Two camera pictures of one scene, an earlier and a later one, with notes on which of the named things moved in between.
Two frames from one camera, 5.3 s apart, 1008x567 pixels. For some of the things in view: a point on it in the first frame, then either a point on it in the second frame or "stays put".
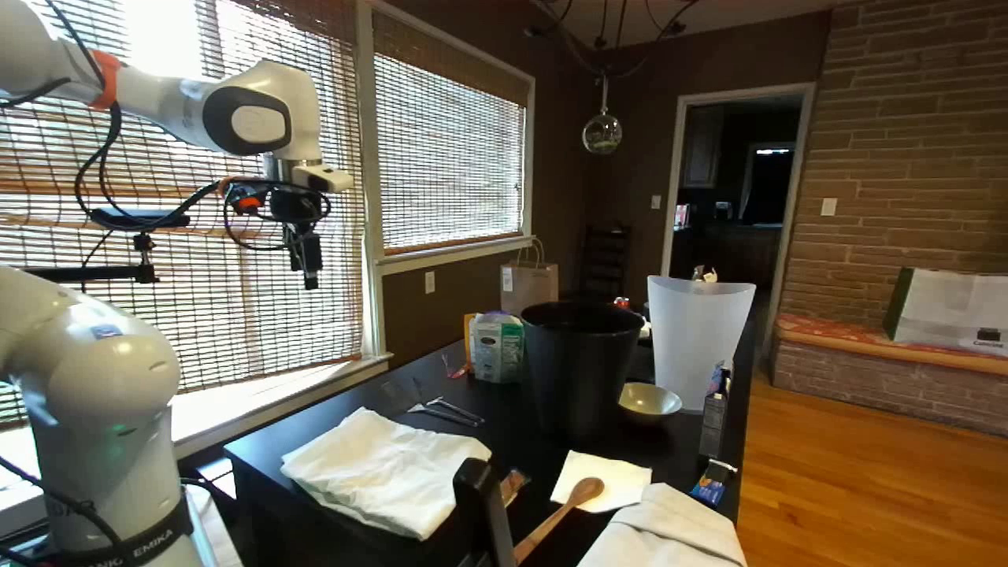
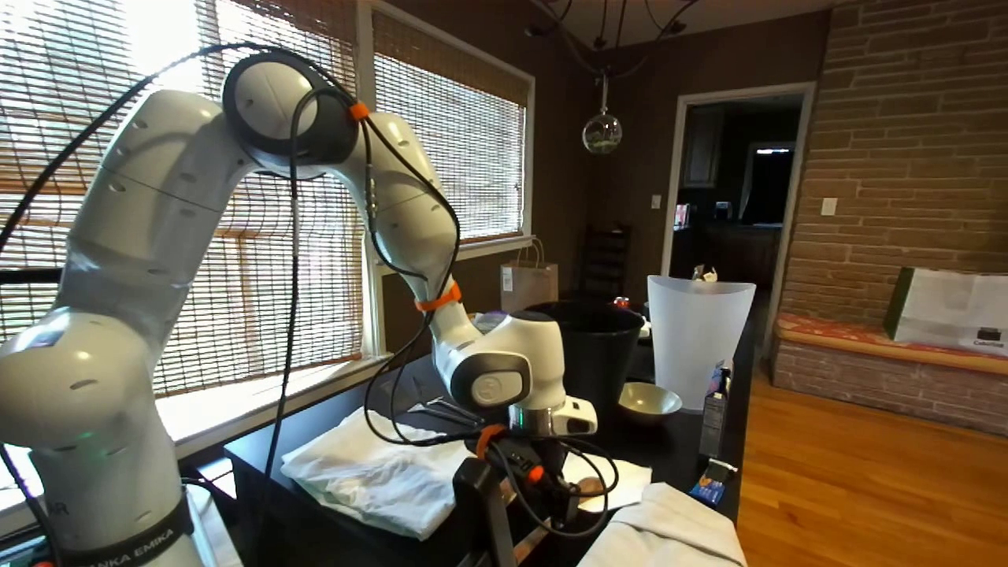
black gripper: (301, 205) → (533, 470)
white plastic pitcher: (698, 324) stays put
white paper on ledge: (956, 311) stays put
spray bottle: (714, 436) stays put
